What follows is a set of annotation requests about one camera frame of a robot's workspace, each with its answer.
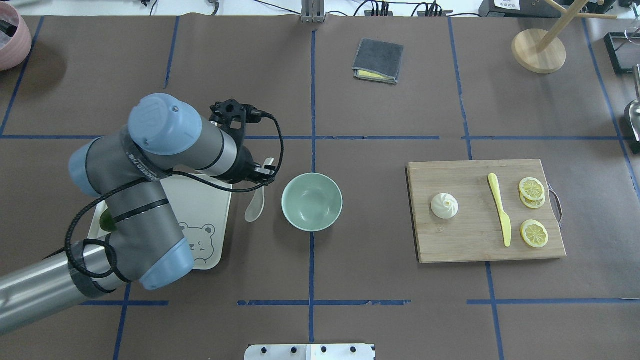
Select white ceramic spoon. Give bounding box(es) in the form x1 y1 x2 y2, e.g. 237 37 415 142
244 186 266 223

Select yellow plastic knife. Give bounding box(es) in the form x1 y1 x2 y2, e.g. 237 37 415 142
487 173 512 248

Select green ceramic bowl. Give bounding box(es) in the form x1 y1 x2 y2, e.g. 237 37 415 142
281 172 344 232

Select lemon slice near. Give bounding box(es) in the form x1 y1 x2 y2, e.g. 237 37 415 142
519 219 549 249

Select pink bowl with ice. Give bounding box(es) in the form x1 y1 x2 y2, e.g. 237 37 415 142
0 2 32 72

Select metal scoop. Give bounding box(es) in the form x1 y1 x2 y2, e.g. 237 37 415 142
624 64 640 155

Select wooden cutting board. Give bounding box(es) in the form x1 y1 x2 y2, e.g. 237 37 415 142
406 159 567 264

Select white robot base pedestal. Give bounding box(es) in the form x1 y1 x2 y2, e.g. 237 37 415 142
244 342 377 360

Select lemon slice stacked top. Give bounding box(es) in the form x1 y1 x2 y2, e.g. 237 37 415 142
518 177 546 201

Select black glass rack tray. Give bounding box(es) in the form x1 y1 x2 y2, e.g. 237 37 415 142
603 27 640 75

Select grey folded cloth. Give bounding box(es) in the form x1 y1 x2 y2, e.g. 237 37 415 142
352 38 405 85

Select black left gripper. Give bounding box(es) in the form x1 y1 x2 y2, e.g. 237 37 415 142
230 146 277 186

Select aluminium frame post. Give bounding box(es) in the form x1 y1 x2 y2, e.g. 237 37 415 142
301 0 326 24

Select green avocado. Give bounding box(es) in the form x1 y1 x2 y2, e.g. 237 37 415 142
99 208 118 233

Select wooden mug tree stand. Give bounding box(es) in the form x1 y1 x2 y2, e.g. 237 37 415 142
510 0 617 75

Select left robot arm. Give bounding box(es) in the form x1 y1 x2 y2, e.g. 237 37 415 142
0 93 280 335

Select white bear tray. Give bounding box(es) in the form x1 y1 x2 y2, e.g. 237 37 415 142
87 174 231 271

